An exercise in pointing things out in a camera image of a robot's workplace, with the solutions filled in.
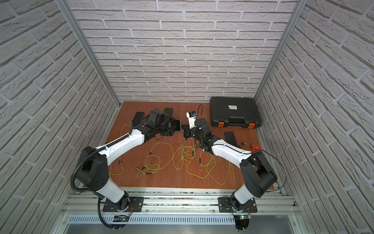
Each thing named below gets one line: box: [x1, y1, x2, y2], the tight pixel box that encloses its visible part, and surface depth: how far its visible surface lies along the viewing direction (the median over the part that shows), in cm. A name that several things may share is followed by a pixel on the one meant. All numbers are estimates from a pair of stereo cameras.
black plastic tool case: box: [209, 97, 262, 129], surface depth 109 cm
